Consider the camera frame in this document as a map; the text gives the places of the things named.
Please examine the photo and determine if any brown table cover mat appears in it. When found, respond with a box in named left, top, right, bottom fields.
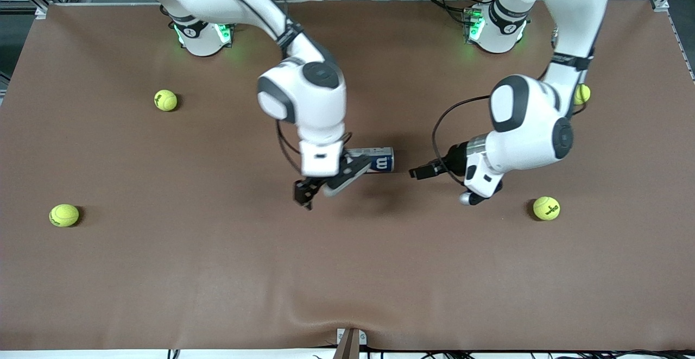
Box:
left=0, top=0, right=695, bottom=351

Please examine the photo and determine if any white blue tennis ball can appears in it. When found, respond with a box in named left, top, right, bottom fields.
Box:
left=345, top=146, right=395, bottom=175

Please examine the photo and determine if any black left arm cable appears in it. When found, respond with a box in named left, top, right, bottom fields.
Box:
left=432, top=66, right=590, bottom=186

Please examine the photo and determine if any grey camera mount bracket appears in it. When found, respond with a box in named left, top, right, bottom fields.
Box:
left=336, top=327, right=368, bottom=359

